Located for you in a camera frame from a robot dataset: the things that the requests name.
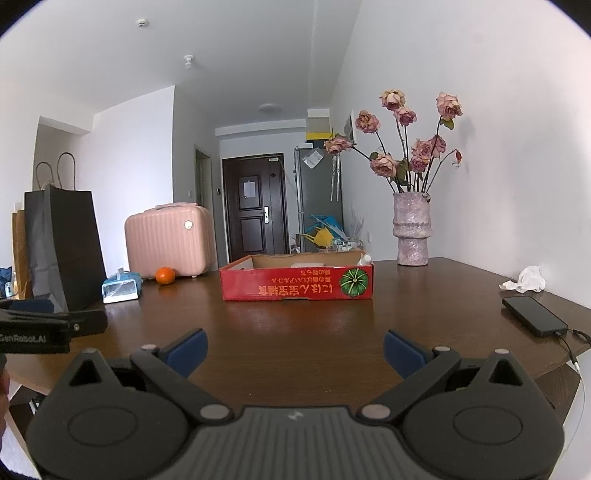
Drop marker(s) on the grey refrigerator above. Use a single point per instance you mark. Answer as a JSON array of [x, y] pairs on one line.
[[318, 198]]

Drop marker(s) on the yellow box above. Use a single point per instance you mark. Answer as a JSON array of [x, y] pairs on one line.
[[318, 134]]

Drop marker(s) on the paper note on door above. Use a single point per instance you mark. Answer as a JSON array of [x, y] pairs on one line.
[[249, 189]]

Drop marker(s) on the clear labelled plastic bottle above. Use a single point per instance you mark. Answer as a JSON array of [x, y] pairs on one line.
[[304, 265]]

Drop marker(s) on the group of small containers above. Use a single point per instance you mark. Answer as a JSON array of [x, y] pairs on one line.
[[346, 244]]

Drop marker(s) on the red cardboard box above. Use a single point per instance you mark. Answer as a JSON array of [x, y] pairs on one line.
[[277, 281]]

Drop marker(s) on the dark blue cloth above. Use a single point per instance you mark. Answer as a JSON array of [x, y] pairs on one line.
[[4, 277]]

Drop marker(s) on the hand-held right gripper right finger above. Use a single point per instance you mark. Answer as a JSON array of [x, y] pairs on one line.
[[401, 350]]

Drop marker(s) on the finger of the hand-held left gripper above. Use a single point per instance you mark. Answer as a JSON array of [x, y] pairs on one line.
[[32, 306], [83, 321]]

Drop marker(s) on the white ceiling light fixture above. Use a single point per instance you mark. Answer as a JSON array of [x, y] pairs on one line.
[[189, 61]]

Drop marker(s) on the black paper bag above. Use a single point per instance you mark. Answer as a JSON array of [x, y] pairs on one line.
[[60, 249]]

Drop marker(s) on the paper sheet on refrigerator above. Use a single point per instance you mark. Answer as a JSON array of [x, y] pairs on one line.
[[313, 159]]

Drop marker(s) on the dark brown entrance door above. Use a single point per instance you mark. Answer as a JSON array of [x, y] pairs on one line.
[[277, 207]]

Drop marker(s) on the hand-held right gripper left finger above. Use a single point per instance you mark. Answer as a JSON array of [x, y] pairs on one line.
[[187, 350]]

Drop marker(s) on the brown paper bag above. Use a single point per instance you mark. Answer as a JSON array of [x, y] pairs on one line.
[[19, 249]]

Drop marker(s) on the black smartphone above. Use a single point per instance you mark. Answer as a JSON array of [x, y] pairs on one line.
[[533, 316]]

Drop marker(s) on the white dried twigs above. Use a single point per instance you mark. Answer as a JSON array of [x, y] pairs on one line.
[[358, 226]]

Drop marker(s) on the white plastic bottle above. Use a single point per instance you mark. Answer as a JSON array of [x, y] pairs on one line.
[[364, 260]]

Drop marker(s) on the bunch of dried roses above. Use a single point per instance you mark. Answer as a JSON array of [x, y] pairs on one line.
[[385, 166]]

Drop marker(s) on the orange fruit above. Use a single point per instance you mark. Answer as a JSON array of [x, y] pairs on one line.
[[165, 276]]

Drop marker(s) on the blue tissue pack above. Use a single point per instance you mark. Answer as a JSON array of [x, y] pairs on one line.
[[121, 288]]

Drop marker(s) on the crumpled white tissue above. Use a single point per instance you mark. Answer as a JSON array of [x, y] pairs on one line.
[[528, 279]]

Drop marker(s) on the pink textured vase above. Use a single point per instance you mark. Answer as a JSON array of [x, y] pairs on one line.
[[412, 230]]

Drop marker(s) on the pink hard-shell suitcase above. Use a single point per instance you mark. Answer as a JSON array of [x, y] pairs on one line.
[[166, 240]]

